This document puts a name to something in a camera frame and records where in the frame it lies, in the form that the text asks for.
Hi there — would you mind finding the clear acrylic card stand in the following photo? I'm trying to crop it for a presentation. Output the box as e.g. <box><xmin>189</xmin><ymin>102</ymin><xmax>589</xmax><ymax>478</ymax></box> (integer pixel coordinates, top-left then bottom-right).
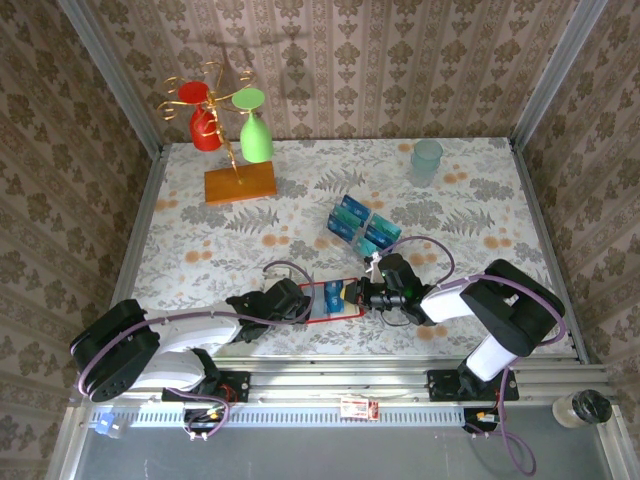
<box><xmin>319</xmin><ymin>194</ymin><xmax>405</xmax><ymax>274</ymax></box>

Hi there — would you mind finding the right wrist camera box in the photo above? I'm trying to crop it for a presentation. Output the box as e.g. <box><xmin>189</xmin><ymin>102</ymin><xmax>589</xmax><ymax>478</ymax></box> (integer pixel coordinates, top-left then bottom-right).
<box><xmin>379</xmin><ymin>253</ymin><xmax>419</xmax><ymax>291</ymax></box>

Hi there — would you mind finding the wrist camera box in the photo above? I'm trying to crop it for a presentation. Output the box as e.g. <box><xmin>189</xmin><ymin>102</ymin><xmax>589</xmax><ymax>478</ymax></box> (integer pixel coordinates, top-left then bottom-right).
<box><xmin>379</xmin><ymin>253</ymin><xmax>419</xmax><ymax>291</ymax></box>
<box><xmin>264</xmin><ymin>277</ymin><xmax>304</xmax><ymax>311</ymax></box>

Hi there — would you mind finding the small power wire bundle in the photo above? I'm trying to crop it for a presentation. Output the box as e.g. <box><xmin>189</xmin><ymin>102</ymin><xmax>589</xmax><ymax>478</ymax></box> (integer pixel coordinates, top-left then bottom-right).
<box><xmin>469</xmin><ymin>399</ymin><xmax>504</xmax><ymax>426</ymax></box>
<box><xmin>197</xmin><ymin>384</ymin><xmax>239</xmax><ymax>424</ymax></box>

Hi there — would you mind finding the thin black cable loop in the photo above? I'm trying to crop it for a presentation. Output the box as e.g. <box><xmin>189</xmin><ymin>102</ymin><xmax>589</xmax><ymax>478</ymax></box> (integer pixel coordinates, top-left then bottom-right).
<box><xmin>373</xmin><ymin>306</ymin><xmax>410</xmax><ymax>329</ymax></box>

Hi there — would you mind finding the red plastic wine glass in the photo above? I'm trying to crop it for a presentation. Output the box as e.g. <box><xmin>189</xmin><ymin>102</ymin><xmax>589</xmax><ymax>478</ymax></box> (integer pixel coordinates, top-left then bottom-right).
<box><xmin>178</xmin><ymin>81</ymin><xmax>223</xmax><ymax>153</ymax></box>

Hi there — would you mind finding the small red white box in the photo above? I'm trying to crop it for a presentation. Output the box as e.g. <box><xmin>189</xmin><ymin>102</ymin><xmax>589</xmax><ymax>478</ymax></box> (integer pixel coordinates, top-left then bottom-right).
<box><xmin>339</xmin><ymin>397</ymin><xmax>380</xmax><ymax>420</ymax></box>

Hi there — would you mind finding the clear jar black lid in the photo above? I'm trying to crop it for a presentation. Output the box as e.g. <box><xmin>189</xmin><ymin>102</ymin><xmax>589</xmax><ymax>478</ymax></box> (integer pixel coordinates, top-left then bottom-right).
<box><xmin>552</xmin><ymin>389</ymin><xmax>614</xmax><ymax>430</ymax></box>

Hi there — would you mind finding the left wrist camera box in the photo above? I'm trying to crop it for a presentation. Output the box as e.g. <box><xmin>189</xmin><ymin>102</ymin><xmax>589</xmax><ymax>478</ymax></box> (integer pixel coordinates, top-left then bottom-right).
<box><xmin>264</xmin><ymin>277</ymin><xmax>304</xmax><ymax>311</ymax></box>

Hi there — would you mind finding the aluminium table edge rail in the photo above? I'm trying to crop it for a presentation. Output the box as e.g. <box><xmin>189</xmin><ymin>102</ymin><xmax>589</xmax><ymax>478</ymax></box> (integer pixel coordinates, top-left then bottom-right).
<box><xmin>507</xmin><ymin>139</ymin><xmax>591</xmax><ymax>364</ymax></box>
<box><xmin>112</xmin><ymin>144</ymin><xmax>169</xmax><ymax>331</ymax></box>

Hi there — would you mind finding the translucent teal plastic cup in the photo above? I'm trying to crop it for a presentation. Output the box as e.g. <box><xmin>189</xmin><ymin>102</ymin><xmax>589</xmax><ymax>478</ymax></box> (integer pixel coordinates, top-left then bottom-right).
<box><xmin>410</xmin><ymin>139</ymin><xmax>445</xmax><ymax>187</ymax></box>

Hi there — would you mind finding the gold glass rack wooden base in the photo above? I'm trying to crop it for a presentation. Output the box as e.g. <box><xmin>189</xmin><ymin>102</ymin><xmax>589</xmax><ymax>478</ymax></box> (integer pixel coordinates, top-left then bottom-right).
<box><xmin>157</xmin><ymin>62</ymin><xmax>278</xmax><ymax>205</ymax></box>

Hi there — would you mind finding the red card holder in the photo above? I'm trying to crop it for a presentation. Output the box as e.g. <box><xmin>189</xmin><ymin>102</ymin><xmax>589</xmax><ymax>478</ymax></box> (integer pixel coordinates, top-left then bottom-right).
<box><xmin>299</xmin><ymin>277</ymin><xmax>365</xmax><ymax>326</ymax></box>

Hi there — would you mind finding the slotted grey cable duct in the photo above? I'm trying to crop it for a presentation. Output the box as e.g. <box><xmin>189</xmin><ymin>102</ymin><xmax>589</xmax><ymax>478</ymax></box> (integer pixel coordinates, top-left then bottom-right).
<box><xmin>87</xmin><ymin>405</ymin><xmax>469</xmax><ymax>429</ymax></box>

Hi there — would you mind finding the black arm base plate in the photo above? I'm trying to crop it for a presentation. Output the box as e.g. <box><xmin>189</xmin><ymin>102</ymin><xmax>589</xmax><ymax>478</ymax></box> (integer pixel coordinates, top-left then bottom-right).
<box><xmin>162</xmin><ymin>370</ymin><xmax>251</xmax><ymax>404</ymax></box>
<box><xmin>427</xmin><ymin>368</ymin><xmax>520</xmax><ymax>403</ymax></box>

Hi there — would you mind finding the grey metal sheet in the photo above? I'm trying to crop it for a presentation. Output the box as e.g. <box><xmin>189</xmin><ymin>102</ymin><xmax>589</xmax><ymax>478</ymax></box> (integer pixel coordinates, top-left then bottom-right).
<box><xmin>47</xmin><ymin>405</ymin><xmax>632</xmax><ymax>480</ymax></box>

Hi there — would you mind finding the green plastic wine glass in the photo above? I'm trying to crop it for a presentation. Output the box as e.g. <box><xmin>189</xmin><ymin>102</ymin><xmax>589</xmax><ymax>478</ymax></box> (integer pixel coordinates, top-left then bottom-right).
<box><xmin>231</xmin><ymin>88</ymin><xmax>275</xmax><ymax>164</ymax></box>

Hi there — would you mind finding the aluminium frame post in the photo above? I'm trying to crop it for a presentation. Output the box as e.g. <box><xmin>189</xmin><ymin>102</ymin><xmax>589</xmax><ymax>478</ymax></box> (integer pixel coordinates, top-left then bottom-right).
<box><xmin>56</xmin><ymin>0</ymin><xmax>165</xmax><ymax>157</ymax></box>
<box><xmin>508</xmin><ymin>0</ymin><xmax>610</xmax><ymax>151</ymax></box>

